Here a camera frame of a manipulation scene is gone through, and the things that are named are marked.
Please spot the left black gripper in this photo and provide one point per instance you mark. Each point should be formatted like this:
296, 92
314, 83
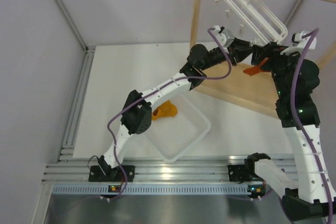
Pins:
242, 49

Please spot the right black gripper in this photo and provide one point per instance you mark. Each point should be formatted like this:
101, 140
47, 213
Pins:
270, 50

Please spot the orange sock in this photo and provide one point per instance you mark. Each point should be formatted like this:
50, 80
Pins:
256, 69

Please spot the white clip hanger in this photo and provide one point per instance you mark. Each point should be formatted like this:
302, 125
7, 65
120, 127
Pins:
252, 6

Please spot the yellow sock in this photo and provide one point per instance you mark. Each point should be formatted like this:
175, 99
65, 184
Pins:
165, 110

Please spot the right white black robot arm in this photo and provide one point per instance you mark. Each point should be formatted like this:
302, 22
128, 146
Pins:
311, 195

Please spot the wooden hanging rack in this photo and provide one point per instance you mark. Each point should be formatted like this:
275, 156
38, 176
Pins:
254, 93

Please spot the white plastic tray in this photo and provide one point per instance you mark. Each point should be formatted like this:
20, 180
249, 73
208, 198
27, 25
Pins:
172, 137

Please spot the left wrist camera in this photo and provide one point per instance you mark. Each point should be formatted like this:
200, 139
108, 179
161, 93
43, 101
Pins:
223, 36

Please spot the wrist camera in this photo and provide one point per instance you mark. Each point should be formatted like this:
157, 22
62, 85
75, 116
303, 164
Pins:
223, 36
299, 41

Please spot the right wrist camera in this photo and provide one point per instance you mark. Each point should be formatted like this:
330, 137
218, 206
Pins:
299, 41

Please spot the aluminium corner frame post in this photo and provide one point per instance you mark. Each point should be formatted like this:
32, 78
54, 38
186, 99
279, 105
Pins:
71, 24

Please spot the slotted grey cable duct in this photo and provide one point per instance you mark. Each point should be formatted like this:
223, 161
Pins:
156, 189

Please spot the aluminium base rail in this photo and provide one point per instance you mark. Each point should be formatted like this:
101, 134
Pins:
185, 170

